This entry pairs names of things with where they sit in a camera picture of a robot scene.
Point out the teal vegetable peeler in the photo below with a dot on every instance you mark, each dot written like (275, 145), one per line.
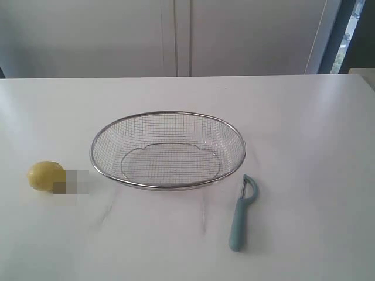
(237, 233)

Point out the yellow lemon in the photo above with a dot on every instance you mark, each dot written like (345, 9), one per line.
(47, 176)

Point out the white side table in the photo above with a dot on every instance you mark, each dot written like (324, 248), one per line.
(368, 74)

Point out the metal wire mesh basket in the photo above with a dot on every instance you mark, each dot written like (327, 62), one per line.
(167, 150)

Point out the window with dark frame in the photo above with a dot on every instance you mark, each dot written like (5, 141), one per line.
(351, 40)

